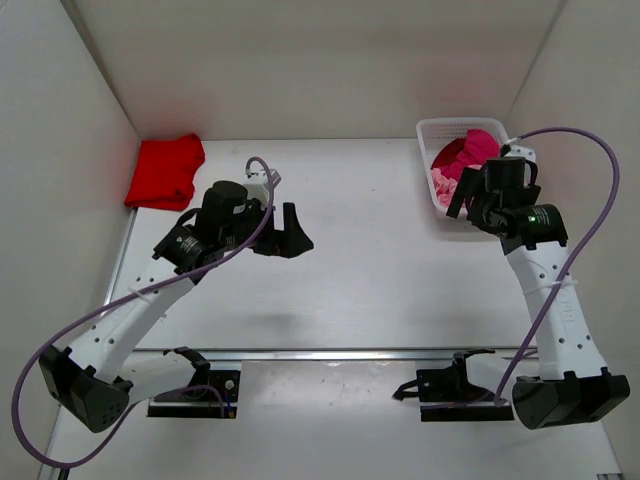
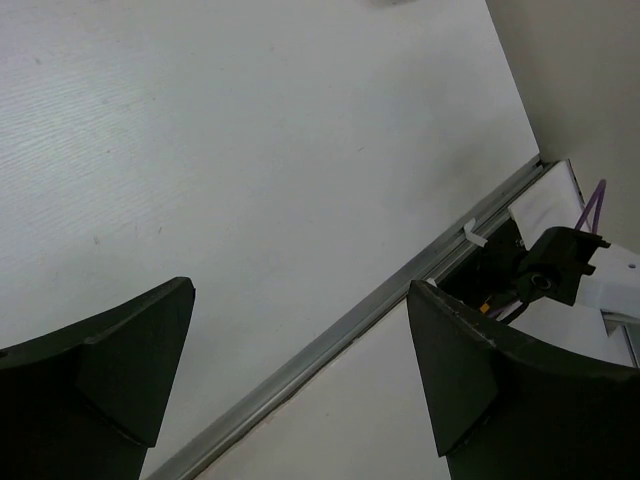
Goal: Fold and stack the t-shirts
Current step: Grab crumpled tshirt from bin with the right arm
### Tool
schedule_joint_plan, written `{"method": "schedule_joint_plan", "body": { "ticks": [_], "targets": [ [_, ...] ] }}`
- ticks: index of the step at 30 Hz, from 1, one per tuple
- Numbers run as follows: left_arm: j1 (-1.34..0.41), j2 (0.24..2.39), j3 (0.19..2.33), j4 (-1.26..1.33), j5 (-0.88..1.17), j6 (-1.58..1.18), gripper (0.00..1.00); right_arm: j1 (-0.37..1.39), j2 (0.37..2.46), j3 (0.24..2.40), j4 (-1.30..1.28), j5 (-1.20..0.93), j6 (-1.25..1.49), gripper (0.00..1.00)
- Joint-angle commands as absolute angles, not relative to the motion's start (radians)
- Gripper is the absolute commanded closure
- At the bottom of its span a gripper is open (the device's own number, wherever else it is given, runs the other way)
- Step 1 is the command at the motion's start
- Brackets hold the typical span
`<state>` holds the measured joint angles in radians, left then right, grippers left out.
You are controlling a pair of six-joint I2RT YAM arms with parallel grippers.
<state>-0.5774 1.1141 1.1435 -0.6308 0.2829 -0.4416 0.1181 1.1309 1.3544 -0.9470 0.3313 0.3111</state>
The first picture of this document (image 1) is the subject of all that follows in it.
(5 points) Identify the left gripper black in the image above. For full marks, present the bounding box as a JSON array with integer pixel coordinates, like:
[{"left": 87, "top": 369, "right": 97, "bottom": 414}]
[{"left": 228, "top": 194, "right": 317, "bottom": 252}]

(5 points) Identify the light pink polo shirt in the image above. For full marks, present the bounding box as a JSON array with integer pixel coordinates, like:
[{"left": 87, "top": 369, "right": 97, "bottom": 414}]
[{"left": 431, "top": 167, "right": 462, "bottom": 208}]

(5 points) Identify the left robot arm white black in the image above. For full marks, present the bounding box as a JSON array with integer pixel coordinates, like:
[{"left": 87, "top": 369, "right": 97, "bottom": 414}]
[{"left": 38, "top": 180, "right": 314, "bottom": 433}]

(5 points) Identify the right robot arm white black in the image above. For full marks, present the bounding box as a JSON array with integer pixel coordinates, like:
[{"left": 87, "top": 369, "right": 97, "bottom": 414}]
[{"left": 416, "top": 157, "right": 630, "bottom": 430}]

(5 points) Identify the magenta t shirt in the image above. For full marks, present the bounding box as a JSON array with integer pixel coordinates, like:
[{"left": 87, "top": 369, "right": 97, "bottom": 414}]
[{"left": 449, "top": 129, "right": 500, "bottom": 181}]

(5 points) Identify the dark red t shirt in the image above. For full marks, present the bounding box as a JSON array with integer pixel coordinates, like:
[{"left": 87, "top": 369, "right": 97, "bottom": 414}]
[{"left": 431, "top": 138, "right": 465, "bottom": 170}]

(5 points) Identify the white plastic basket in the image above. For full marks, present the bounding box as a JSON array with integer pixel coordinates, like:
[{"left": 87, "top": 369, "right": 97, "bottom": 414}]
[{"left": 416, "top": 117, "right": 508, "bottom": 220}]

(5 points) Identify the folded red t shirt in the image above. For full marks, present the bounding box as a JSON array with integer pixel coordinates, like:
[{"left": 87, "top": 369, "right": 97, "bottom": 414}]
[{"left": 124, "top": 134, "right": 205, "bottom": 211}]

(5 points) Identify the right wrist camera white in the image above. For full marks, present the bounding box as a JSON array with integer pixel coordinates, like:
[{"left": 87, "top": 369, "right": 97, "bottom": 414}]
[{"left": 500, "top": 142, "right": 536, "bottom": 163}]

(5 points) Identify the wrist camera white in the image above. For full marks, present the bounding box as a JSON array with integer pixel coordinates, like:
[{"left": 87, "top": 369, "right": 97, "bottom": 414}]
[
  {"left": 243, "top": 169, "right": 281, "bottom": 205},
  {"left": 500, "top": 142, "right": 536, "bottom": 163}
]

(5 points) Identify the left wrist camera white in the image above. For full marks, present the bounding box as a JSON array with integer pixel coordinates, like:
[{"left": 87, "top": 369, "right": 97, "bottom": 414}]
[{"left": 243, "top": 169, "right": 281, "bottom": 205}]

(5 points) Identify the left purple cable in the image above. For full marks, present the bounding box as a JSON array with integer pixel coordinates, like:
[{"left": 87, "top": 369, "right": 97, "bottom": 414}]
[{"left": 10, "top": 156, "right": 277, "bottom": 470}]

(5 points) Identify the purple cable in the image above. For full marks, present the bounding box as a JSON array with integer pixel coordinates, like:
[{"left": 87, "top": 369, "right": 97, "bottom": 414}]
[
  {"left": 10, "top": 156, "right": 277, "bottom": 470},
  {"left": 492, "top": 127, "right": 621, "bottom": 407}
]

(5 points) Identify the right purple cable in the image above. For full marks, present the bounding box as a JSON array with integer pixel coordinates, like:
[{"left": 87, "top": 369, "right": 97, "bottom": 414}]
[{"left": 492, "top": 127, "right": 621, "bottom": 407}]

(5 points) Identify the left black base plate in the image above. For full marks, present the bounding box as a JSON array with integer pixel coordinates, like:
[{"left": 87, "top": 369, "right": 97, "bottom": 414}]
[{"left": 147, "top": 363, "right": 241, "bottom": 420}]

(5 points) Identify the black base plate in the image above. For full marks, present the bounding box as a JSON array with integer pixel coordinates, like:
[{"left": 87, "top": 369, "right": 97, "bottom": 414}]
[
  {"left": 392, "top": 365, "right": 514, "bottom": 423},
  {"left": 147, "top": 363, "right": 241, "bottom": 420}
]

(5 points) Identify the aluminium rail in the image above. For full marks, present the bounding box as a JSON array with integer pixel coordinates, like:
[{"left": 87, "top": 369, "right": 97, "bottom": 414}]
[{"left": 134, "top": 347, "right": 541, "bottom": 363}]

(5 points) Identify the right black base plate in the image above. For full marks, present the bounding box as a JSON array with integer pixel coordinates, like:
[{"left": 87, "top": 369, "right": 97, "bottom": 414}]
[{"left": 392, "top": 365, "right": 514, "bottom": 423}]

